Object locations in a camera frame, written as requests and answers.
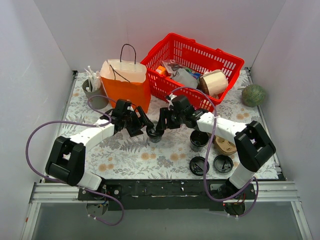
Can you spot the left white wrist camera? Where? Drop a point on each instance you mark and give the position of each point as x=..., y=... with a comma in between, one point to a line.
x=131, y=106

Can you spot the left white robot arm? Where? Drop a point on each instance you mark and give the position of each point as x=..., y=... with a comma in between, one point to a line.
x=67, y=158

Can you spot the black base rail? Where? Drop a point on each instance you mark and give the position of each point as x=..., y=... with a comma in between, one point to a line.
x=160, y=194

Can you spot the brown cardboard cup carrier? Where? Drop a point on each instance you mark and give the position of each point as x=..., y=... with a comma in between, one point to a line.
x=224, y=146

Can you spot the black coffee lid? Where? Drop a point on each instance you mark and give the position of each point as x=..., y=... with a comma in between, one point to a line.
x=223, y=163
x=197, y=165
x=152, y=131

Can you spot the orange snack packet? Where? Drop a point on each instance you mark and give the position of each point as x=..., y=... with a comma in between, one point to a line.
x=161, y=70

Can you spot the orange paper gift bag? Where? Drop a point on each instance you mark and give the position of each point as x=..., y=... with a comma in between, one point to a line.
x=127, y=80

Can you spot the floral patterned table mat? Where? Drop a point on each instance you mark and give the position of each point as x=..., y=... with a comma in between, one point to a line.
x=125, y=157

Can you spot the grey cup with straws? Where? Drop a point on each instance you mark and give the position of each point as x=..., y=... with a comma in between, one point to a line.
x=94, y=89

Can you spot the black paper coffee cup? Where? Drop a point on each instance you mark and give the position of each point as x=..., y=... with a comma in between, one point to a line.
x=198, y=140

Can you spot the green round melon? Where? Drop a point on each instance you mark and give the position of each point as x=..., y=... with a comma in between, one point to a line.
x=253, y=95

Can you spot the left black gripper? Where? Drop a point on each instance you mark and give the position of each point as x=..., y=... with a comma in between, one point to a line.
x=136, y=122

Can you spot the red plastic shopping basket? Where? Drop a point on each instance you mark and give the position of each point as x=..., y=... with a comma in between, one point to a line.
x=175, y=52

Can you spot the grey crumpled bag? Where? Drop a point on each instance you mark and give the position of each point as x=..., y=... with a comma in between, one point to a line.
x=183, y=77

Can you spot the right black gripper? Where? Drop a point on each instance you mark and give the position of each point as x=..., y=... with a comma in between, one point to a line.
x=166, y=120

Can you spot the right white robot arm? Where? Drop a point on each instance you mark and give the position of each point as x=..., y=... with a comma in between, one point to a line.
x=254, y=146

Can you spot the beige tape roll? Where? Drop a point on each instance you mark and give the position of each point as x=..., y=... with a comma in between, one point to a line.
x=213, y=83

